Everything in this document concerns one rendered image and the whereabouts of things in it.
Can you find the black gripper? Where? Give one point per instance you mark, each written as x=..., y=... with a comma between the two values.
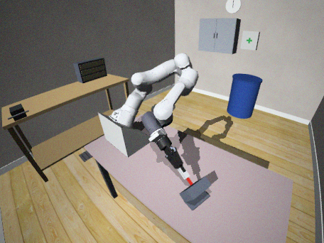
x=172, y=155

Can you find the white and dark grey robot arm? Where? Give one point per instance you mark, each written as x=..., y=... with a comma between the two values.
x=162, y=115

